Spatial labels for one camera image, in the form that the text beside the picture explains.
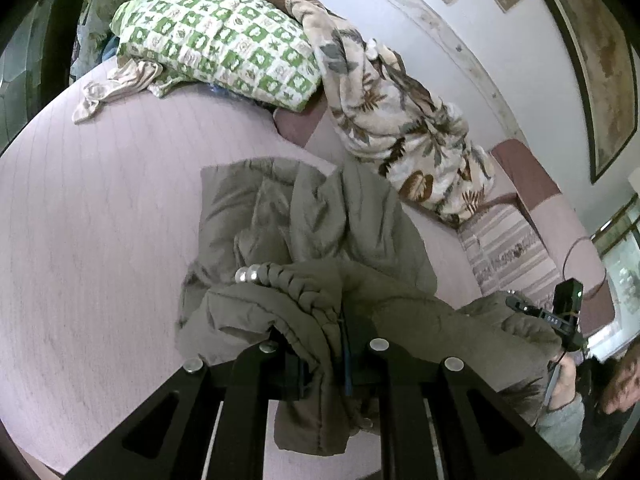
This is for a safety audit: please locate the padded bed frame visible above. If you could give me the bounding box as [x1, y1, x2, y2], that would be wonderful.
[272, 105, 618, 336]

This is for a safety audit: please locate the glass door cabinet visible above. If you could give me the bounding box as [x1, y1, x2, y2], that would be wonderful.
[590, 200, 640, 346]

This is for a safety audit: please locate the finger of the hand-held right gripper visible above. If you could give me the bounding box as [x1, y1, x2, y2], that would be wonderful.
[505, 294, 566, 334]

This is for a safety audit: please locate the grey padded jacket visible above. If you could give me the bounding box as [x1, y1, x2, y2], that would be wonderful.
[175, 157, 563, 458]

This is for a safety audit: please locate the floral printed cloth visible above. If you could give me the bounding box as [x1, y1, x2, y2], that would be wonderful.
[70, 0, 146, 81]

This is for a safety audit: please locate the person's right forearm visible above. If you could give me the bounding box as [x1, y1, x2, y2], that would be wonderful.
[535, 392, 588, 473]

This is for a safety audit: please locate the large framed wall picture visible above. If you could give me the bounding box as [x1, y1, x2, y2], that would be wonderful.
[537, 0, 640, 186]

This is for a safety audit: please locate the striped floral cushion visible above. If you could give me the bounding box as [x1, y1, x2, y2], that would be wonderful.
[459, 204, 562, 297]

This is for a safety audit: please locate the bed with pink sheet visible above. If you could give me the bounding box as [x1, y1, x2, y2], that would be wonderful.
[0, 62, 501, 476]

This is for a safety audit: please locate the person's right hand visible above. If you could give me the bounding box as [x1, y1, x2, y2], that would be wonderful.
[547, 352, 583, 411]

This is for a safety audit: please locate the person's head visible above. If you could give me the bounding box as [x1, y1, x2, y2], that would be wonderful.
[597, 355, 640, 416]

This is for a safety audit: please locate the dark cable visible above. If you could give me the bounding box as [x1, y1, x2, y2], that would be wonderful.
[560, 234, 608, 301]

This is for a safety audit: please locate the green checkered pillow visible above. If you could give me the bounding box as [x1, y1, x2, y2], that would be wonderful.
[110, 0, 323, 113]

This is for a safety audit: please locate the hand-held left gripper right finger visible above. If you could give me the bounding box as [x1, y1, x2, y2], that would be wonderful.
[340, 309, 584, 480]

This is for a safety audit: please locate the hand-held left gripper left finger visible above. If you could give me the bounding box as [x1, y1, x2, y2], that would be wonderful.
[65, 329, 312, 480]

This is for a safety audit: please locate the pale pink cloth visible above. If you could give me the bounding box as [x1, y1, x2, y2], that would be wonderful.
[71, 57, 163, 126]

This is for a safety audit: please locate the leaf print blanket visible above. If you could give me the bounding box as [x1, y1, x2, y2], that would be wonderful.
[285, 0, 498, 228]

